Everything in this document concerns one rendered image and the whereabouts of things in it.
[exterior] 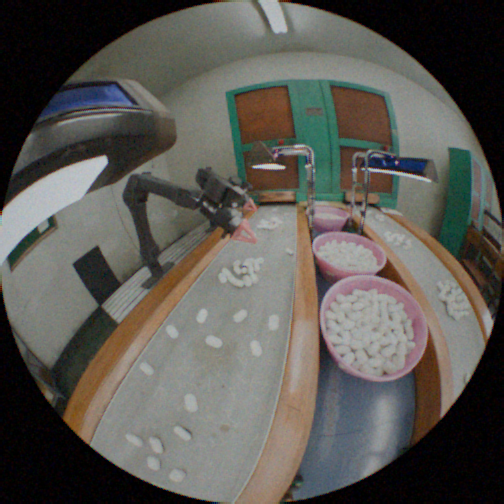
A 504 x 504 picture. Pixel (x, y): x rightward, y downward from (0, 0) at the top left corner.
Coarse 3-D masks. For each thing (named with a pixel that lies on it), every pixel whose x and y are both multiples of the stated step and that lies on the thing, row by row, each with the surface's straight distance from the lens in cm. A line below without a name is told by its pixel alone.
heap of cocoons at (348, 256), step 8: (320, 248) 58; (328, 248) 58; (336, 248) 59; (344, 248) 59; (352, 248) 62; (360, 248) 63; (320, 256) 54; (328, 256) 55; (336, 256) 55; (344, 256) 57; (352, 256) 56; (360, 256) 61; (368, 256) 59; (336, 264) 49; (344, 264) 50; (352, 264) 53; (360, 264) 53; (368, 264) 54; (376, 264) 59; (328, 272) 48
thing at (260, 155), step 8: (256, 144) 43; (264, 144) 48; (256, 152) 43; (264, 152) 42; (272, 152) 58; (248, 160) 43; (256, 160) 43; (264, 160) 42; (272, 160) 42; (280, 160) 71
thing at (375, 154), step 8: (360, 152) 86; (368, 152) 71; (376, 152) 72; (384, 152) 75; (352, 160) 85; (368, 160) 70; (352, 168) 85; (368, 168) 70; (352, 176) 85; (368, 176) 70; (352, 184) 85; (360, 184) 76; (368, 184) 70; (352, 192) 85; (368, 192) 71; (352, 200) 85; (352, 208) 86; (352, 216) 87; (360, 224) 74; (352, 232) 84; (360, 232) 75; (352, 240) 83
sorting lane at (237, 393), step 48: (288, 240) 62; (192, 288) 47; (240, 288) 41; (288, 288) 39; (192, 336) 36; (240, 336) 32; (288, 336) 31; (144, 384) 38; (192, 384) 32; (240, 384) 29; (96, 432) 50; (144, 432) 37; (192, 432) 31; (240, 432) 29; (192, 480) 35; (240, 480) 32
